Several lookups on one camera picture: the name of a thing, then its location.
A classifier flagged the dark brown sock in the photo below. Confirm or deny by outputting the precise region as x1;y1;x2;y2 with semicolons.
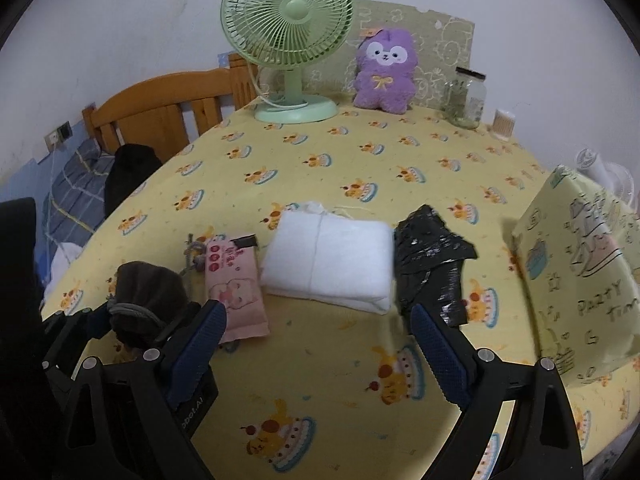
107;261;189;350

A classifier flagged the black plastic bag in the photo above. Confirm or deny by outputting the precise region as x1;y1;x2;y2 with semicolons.
394;204;478;327

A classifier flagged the white cloth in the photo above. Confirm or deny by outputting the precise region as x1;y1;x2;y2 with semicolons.
260;209;393;315

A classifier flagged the yellow cartoon fabric storage box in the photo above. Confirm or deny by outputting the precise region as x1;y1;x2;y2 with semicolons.
512;166;639;386

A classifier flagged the blue plaid bedding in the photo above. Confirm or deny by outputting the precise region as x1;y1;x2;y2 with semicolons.
1;139;114;274

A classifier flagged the black garment on chair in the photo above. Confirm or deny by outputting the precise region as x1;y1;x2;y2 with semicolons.
104;143;163;218

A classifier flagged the white standing fan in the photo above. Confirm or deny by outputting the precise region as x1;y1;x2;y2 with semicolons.
575;148;634;202

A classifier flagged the wooden chair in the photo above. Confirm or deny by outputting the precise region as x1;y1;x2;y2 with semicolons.
82;53;258;162

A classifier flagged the glass jar with lid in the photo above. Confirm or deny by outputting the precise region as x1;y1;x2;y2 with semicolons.
442;66;487;130

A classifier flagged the purple plush bunny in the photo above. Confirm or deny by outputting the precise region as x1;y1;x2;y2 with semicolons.
354;28;418;115

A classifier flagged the green desk fan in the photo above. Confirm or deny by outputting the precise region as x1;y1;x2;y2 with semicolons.
220;0;355;125

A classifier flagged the wall power socket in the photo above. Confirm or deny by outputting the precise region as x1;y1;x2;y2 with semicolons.
44;122;73;152

